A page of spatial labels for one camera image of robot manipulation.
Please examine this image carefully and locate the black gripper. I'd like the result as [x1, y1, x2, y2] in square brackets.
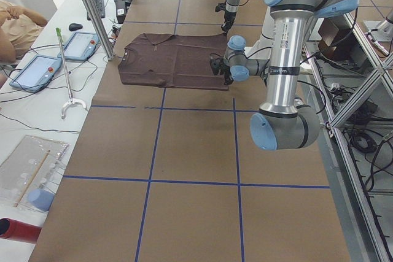
[221, 10, 236, 36]
[223, 67, 233, 85]

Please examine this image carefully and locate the brown t-shirt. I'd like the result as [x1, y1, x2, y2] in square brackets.
[118, 33, 228, 91]

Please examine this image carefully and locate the cardboard box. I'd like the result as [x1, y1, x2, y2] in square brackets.
[318, 16, 356, 61]

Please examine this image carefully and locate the blue tape line crosswise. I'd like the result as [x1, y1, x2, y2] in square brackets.
[232, 98, 245, 262]

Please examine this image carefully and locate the black keyboard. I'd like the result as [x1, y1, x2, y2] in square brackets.
[94, 0, 106, 18]

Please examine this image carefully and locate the far blue teach pendant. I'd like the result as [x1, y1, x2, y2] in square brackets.
[64, 31, 99, 61]

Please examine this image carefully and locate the blue teach pendant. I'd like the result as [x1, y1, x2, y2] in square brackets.
[9, 55, 62, 93]
[64, 31, 99, 61]

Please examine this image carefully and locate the black computer mouse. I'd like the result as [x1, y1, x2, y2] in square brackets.
[68, 23, 83, 32]

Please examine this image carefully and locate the white reacher grabber stick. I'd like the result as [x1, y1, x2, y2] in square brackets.
[55, 28, 87, 120]

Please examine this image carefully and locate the blue tape line lengthwise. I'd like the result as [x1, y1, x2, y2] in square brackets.
[63, 175, 330, 190]

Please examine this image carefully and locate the near blue teach pendant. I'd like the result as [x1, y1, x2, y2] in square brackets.
[9, 55, 62, 93]

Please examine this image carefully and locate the person in beige shirt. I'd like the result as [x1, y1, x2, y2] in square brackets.
[1, 0, 48, 64]

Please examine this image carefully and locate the wooden stick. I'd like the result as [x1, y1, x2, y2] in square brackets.
[14, 150, 50, 207]

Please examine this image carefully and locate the clear plastic bag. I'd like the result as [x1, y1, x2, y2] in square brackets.
[1, 136, 69, 212]

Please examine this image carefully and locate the blue plastic cup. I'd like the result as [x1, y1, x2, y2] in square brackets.
[28, 188, 55, 212]

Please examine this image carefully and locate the red cylinder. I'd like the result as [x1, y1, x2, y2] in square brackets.
[1, 218, 42, 244]

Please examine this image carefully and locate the black cable bundle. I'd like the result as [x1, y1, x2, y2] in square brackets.
[325, 80, 393, 192]

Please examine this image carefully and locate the aluminium frame post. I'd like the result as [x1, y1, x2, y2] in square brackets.
[82, 0, 115, 61]

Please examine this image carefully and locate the aluminium frame rail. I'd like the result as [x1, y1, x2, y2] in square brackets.
[302, 13, 393, 262]

